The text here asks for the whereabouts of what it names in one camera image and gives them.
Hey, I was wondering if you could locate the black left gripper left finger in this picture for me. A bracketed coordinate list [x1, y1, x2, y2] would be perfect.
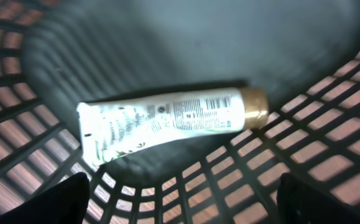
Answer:
[0, 172, 90, 224]

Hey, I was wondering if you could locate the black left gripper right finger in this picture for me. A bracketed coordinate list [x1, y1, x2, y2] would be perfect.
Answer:
[277, 173, 360, 224]

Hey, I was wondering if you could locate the white tube gold cap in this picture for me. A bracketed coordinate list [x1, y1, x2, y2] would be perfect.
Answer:
[76, 87, 269, 167]

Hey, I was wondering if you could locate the dark grey plastic basket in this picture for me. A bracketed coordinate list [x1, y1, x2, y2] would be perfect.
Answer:
[0, 0, 360, 223]

